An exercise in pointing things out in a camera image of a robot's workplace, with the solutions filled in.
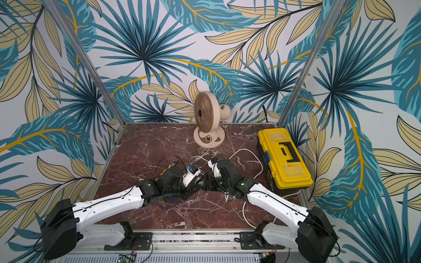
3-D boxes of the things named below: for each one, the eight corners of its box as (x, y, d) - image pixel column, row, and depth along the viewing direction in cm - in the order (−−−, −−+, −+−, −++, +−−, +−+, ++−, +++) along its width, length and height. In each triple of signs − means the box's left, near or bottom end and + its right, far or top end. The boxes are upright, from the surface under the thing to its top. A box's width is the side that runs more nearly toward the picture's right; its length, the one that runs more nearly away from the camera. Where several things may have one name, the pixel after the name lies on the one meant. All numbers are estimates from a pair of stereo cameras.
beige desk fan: (196, 150, 107) (192, 113, 82) (197, 128, 120) (194, 89, 94) (226, 150, 108) (232, 113, 82) (225, 128, 120) (229, 90, 94)
